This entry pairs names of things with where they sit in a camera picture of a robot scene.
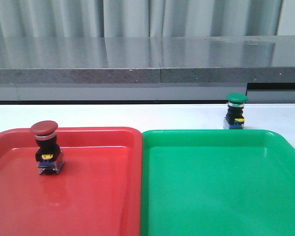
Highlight green mushroom push button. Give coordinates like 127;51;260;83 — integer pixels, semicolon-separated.
223;93;248;129

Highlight green plastic tray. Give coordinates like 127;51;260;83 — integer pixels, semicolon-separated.
141;129;295;236

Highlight grey stone counter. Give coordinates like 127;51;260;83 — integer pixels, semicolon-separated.
0;36;295;104

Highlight white pleated curtain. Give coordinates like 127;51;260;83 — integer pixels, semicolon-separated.
0;0;282;37

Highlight red mushroom push button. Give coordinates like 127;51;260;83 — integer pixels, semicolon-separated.
30;120;64;175

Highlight red plastic tray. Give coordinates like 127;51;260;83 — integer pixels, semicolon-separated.
0;127;142;236

